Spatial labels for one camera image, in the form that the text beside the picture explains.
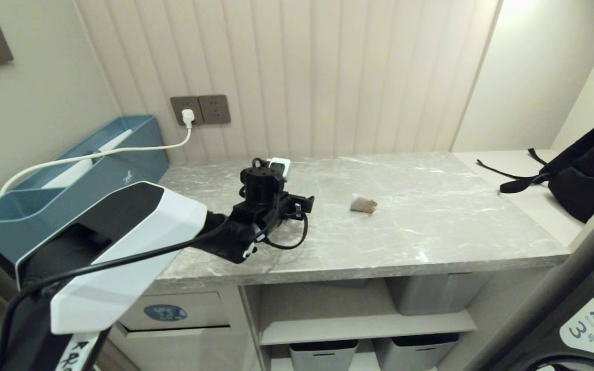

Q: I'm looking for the beige cabinet door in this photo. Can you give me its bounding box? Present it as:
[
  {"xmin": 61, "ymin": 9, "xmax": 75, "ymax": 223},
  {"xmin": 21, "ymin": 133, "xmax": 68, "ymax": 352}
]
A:
[{"xmin": 107, "ymin": 325, "xmax": 257, "ymax": 371}]

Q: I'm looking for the grey wall socket panel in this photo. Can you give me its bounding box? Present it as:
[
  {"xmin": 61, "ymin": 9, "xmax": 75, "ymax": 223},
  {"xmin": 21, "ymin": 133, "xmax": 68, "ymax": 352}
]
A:
[{"xmin": 170, "ymin": 96, "xmax": 205, "ymax": 127}]

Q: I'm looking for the blue plastic organizer tray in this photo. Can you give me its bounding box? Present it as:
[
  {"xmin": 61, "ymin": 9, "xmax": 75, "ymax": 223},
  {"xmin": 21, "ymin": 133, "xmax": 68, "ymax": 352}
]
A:
[{"xmin": 0, "ymin": 114, "xmax": 170, "ymax": 279}]

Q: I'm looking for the gray bin with black rim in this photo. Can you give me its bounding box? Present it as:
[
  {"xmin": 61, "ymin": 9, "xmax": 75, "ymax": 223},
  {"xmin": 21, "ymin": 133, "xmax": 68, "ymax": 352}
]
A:
[
  {"xmin": 289, "ymin": 339, "xmax": 359, "ymax": 371},
  {"xmin": 373, "ymin": 332, "xmax": 460, "ymax": 371}
]

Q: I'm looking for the beige trash bin flap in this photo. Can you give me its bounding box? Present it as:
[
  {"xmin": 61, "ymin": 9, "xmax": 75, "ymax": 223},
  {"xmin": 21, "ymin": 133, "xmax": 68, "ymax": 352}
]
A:
[{"xmin": 117, "ymin": 291, "xmax": 232, "ymax": 331}]

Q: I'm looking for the crumpled brown paper trash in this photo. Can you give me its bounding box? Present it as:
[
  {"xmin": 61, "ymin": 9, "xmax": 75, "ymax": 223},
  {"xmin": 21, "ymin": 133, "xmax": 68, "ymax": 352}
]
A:
[{"xmin": 350, "ymin": 194, "xmax": 379, "ymax": 214}]

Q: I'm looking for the beige shelf board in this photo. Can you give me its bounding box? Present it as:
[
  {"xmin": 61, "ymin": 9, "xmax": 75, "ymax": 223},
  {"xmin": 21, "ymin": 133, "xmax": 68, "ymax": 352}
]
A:
[{"xmin": 258, "ymin": 309, "xmax": 478, "ymax": 346}]

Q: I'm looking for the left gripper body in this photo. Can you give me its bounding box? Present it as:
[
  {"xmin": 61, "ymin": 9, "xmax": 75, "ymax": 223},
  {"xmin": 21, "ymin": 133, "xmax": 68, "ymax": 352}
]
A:
[{"xmin": 275, "ymin": 193, "xmax": 315, "ymax": 221}]

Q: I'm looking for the black cable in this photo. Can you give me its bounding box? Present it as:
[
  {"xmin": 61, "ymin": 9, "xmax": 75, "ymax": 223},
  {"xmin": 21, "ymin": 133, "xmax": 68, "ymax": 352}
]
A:
[
  {"xmin": 0, "ymin": 219, "xmax": 228, "ymax": 371},
  {"xmin": 263, "ymin": 205, "xmax": 309, "ymax": 251}
]

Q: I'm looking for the white power cable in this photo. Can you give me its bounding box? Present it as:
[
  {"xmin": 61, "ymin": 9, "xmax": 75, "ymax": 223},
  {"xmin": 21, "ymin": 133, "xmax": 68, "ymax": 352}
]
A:
[{"xmin": 0, "ymin": 126, "xmax": 193, "ymax": 198}]

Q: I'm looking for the black backpack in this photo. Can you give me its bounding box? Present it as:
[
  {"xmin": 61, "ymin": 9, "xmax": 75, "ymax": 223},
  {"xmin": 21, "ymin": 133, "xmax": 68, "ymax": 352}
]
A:
[{"xmin": 476, "ymin": 105, "xmax": 594, "ymax": 224}]

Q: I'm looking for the large gray storage bin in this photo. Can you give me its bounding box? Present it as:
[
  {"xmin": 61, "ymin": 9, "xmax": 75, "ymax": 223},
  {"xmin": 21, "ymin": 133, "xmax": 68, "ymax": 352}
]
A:
[{"xmin": 385, "ymin": 272, "xmax": 494, "ymax": 316}]

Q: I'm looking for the brown wall socket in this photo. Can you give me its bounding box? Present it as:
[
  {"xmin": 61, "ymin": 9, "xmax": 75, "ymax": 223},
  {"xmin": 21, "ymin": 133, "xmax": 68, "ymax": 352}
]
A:
[{"xmin": 197, "ymin": 94, "xmax": 232, "ymax": 125}]

